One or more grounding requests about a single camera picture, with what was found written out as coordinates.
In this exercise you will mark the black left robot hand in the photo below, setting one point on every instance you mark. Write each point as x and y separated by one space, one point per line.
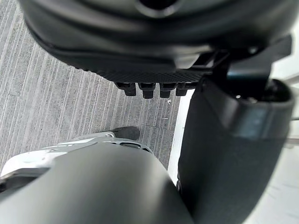
144 46

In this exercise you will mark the white cabinet front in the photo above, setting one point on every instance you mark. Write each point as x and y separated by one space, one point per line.
176 130

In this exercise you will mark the silver and grey robot leg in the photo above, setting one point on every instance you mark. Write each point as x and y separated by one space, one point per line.
93 186

